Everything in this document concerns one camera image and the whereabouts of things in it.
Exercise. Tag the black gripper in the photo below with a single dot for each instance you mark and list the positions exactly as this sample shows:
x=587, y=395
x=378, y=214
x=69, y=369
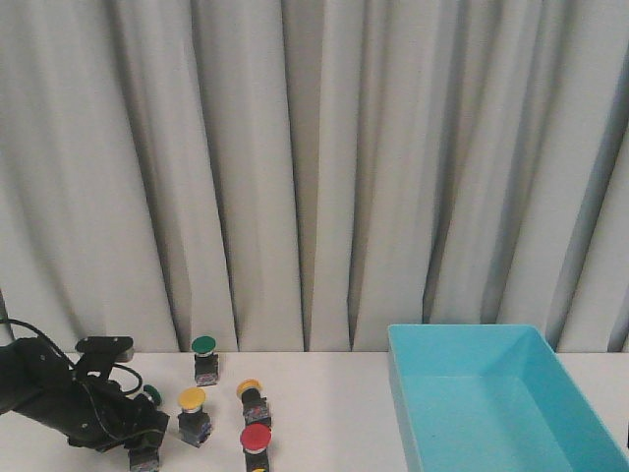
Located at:
x=96, y=413

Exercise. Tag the red push button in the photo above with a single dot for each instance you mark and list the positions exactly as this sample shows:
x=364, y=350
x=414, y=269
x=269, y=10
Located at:
x=255, y=440
x=145, y=459

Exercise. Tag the yellow push button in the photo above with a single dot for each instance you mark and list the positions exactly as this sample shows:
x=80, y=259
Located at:
x=194, y=424
x=255, y=408

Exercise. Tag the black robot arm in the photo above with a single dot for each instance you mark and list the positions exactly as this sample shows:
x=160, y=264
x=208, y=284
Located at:
x=31, y=378

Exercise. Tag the light blue plastic box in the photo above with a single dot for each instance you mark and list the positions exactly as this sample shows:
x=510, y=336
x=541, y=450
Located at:
x=491, y=397

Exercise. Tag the lying green push button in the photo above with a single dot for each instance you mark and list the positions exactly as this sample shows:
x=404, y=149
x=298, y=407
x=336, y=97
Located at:
x=152, y=394

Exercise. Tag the upright green push button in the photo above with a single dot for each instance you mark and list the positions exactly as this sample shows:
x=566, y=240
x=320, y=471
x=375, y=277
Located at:
x=206, y=368

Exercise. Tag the lying yellow push button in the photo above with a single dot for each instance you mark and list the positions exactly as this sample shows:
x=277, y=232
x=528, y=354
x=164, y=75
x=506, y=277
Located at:
x=255, y=408

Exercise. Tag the grey pleated curtain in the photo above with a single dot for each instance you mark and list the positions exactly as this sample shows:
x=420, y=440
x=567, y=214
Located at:
x=300, y=175

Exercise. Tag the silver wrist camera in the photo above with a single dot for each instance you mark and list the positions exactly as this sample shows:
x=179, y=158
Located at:
x=106, y=349

